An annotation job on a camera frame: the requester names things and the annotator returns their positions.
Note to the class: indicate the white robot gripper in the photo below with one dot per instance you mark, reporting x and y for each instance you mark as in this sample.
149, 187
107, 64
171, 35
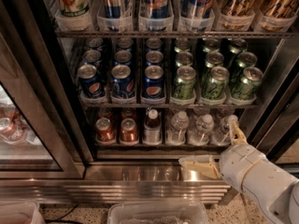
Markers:
239, 166

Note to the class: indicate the clear water bottle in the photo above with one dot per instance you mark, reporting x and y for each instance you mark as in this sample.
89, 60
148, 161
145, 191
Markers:
200, 130
220, 137
176, 128

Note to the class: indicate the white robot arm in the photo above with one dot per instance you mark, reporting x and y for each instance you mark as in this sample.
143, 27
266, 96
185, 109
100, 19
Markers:
280, 210

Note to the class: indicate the open fridge door right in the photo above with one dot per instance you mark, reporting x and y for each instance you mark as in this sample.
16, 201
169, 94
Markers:
273, 126

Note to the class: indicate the brown drink bottle white cap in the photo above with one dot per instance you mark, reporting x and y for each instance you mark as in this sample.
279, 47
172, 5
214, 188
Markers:
152, 128

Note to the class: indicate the glass fridge door left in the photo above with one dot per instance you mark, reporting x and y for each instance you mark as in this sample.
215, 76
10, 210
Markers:
43, 148

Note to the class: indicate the green soda can front middle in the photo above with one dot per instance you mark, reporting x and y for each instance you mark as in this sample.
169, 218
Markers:
215, 84

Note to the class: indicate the green soda can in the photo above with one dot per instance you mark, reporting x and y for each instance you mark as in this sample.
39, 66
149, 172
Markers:
184, 82
215, 84
247, 84

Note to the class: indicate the green soda can front right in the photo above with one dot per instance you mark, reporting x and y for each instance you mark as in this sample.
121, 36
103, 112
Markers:
247, 84

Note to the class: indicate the green soda can front left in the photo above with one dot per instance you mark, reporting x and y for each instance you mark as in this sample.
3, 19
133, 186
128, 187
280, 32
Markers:
184, 82

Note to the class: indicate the blue Pepsi can front right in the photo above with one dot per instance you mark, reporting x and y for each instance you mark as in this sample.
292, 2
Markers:
153, 82

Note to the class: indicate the blue pepsi can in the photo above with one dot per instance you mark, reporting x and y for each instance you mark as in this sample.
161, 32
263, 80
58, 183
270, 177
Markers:
90, 81
153, 82
122, 82

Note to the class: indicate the red soda can front right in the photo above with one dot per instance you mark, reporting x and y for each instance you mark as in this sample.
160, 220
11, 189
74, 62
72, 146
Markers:
128, 131

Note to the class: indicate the red soda can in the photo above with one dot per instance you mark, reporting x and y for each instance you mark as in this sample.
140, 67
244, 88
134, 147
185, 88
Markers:
128, 131
105, 131

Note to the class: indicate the clear plastic bin centre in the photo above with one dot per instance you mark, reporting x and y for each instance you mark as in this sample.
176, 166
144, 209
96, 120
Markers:
161, 212

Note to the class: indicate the clear plastic bin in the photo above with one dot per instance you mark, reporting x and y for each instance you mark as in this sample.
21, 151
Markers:
20, 213
161, 212

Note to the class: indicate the blue Pepsi can front middle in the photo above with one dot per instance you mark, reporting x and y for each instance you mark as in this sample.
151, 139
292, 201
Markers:
122, 82

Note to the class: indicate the red soda can front left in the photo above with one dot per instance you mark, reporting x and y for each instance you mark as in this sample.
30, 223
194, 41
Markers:
105, 131

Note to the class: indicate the blue Pepsi can front left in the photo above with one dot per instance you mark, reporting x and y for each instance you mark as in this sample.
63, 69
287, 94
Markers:
90, 81

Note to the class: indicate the Red Bull can right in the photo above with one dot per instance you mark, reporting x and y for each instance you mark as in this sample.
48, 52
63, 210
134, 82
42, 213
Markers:
196, 9

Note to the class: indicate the gold can right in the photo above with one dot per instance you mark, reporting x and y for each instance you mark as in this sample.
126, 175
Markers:
281, 9

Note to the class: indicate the Red Bull can middle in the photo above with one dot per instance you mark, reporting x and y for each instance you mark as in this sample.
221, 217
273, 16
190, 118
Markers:
156, 9

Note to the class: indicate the clear plastic bin left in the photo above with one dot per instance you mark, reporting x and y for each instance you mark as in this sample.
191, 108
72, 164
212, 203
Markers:
20, 213

